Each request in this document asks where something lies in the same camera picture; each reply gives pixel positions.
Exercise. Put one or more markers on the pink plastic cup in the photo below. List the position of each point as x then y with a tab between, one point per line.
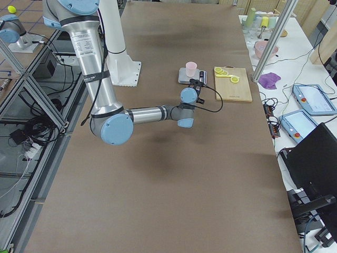
190	69

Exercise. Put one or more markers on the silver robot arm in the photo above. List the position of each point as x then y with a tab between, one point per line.
97	37
15	34

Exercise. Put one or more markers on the digital kitchen scale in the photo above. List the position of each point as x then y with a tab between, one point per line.
200	75

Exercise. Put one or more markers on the yellow cup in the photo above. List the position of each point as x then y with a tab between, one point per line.
264	21

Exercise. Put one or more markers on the green tall cup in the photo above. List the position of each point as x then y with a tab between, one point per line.
250	18

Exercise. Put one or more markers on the light green cup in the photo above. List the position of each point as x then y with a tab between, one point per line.
272	22

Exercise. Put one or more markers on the bamboo cutting board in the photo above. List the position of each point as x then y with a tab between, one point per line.
233	92

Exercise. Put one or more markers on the yellow plastic knife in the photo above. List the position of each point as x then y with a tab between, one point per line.
230	76

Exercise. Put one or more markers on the lemon slice bottom front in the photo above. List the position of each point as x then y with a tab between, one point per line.
234	79

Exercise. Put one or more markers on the black power strip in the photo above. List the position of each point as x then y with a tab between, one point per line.
272	121

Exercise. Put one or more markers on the purple cloth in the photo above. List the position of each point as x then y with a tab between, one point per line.
269	80

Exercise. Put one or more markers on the pink bowl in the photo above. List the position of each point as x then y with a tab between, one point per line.
260	46

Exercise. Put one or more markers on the blue teach pendant near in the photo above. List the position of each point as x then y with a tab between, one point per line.
298	124

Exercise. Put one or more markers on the blue teach pendant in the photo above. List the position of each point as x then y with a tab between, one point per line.
313	100
298	124

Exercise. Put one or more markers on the blue teach pendant far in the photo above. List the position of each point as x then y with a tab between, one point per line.
313	100

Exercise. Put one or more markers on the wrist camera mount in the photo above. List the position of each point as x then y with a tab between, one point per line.
197	86

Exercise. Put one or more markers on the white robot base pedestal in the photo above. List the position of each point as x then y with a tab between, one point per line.
123	70

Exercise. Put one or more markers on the aluminium frame post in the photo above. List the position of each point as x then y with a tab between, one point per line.
279	27

